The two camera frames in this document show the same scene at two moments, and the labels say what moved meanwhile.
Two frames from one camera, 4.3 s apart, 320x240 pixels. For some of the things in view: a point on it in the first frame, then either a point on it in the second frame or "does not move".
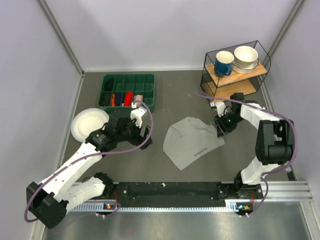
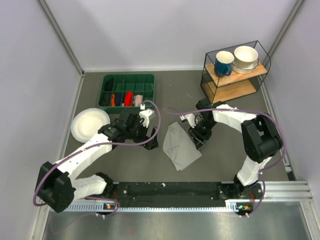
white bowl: (245, 59) does not move
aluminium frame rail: (298, 192) does not move
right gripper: (222, 128) to (199, 138)
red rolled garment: (128, 98) does not move
